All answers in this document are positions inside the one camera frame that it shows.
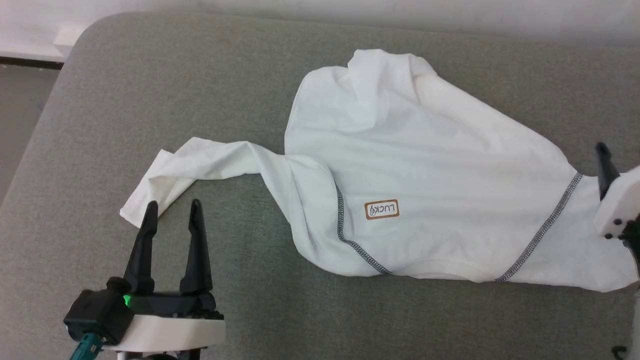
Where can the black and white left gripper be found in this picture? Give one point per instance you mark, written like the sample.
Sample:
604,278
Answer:
175,330

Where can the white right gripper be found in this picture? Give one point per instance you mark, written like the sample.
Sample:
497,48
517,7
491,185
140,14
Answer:
622,205

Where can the white long-sleeve shirt with logo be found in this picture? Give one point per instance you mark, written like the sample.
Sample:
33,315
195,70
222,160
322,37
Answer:
425,175

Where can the grey fabric sofa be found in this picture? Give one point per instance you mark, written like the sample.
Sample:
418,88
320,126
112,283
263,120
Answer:
200,100

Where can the white skirting board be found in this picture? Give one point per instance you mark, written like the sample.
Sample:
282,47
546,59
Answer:
66,39

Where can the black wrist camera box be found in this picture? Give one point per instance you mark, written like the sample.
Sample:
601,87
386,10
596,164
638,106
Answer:
97,315

